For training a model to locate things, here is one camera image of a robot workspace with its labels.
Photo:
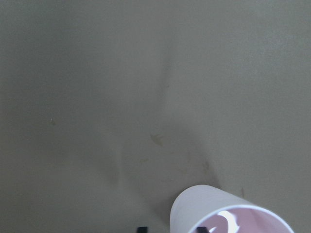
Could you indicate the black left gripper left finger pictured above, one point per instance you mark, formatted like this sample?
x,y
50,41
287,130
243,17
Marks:
x,y
143,229

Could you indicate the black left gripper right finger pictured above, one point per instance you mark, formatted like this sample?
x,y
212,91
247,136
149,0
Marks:
x,y
202,230

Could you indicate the pink plastic cup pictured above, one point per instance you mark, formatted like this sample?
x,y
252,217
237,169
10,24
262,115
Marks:
x,y
221,212

